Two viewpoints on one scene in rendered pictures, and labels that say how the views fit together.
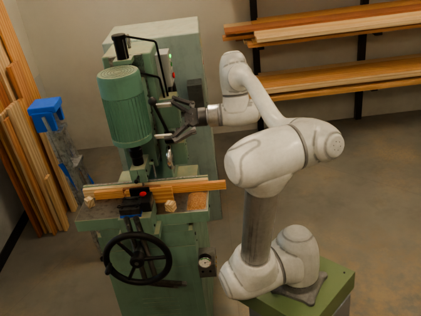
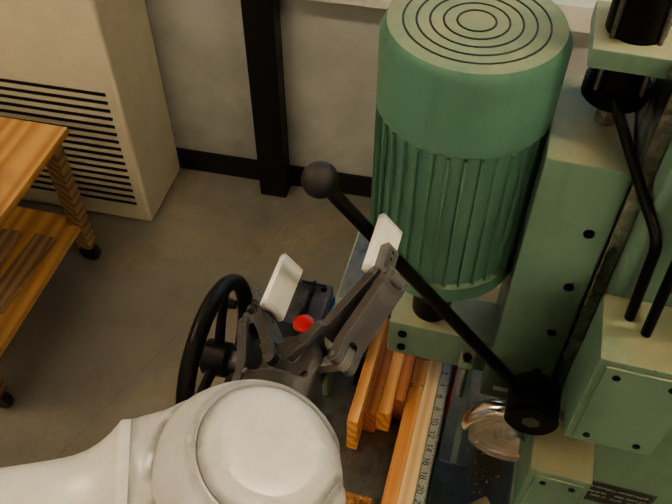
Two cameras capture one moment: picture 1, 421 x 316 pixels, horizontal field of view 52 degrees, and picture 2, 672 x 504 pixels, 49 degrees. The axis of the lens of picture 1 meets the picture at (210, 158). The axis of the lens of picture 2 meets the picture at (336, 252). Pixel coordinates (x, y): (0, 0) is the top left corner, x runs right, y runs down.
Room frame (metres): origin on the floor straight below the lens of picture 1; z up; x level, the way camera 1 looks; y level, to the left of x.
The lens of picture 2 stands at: (1.69, -0.29, 1.88)
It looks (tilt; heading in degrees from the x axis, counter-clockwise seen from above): 49 degrees down; 101
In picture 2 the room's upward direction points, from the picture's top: straight up
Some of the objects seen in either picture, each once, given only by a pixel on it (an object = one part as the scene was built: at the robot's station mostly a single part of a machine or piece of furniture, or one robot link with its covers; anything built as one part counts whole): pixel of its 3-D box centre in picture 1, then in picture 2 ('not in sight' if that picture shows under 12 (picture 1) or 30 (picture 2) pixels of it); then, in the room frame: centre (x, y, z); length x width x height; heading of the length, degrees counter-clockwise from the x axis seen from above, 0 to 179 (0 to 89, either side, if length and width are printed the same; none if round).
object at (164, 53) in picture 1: (165, 68); not in sight; (2.01, 0.16, 1.40); 0.10 x 0.06 x 0.16; 175
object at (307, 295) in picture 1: (301, 275); not in sight; (1.25, -0.30, 0.72); 0.22 x 0.18 x 0.06; 145
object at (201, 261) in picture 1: (205, 261); not in sight; (1.47, 0.08, 0.65); 0.06 x 0.04 x 0.08; 85
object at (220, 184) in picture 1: (160, 190); (411, 409); (1.70, 0.26, 0.92); 0.62 x 0.02 x 0.04; 85
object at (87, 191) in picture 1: (145, 187); (434, 370); (1.73, 0.32, 0.92); 0.60 x 0.02 x 0.05; 85
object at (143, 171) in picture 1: (141, 169); (441, 331); (1.73, 0.32, 1.03); 0.14 x 0.07 x 0.09; 175
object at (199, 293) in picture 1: (166, 262); not in sight; (1.83, 0.32, 0.36); 0.58 x 0.45 x 0.71; 175
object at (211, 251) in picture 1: (207, 262); not in sight; (1.54, 0.08, 0.58); 0.12 x 0.08 x 0.08; 175
